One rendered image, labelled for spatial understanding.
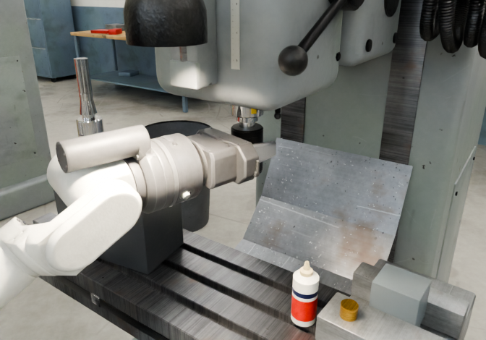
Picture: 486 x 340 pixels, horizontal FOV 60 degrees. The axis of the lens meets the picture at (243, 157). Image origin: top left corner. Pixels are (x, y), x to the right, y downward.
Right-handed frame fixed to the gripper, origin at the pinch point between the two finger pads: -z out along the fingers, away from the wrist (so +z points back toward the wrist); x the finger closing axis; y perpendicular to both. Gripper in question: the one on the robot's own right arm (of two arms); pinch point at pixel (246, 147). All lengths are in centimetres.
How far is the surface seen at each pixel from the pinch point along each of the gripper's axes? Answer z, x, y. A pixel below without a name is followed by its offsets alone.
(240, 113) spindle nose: 2.2, -1.0, -5.7
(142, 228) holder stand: 9.5, 17.1, 17.8
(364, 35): -14.1, -8.5, -15.9
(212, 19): 9.2, -4.4, -18.5
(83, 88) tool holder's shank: 10.9, 33.1, -4.7
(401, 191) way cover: -36.9, -5.7, 16.3
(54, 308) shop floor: 0, 141, 123
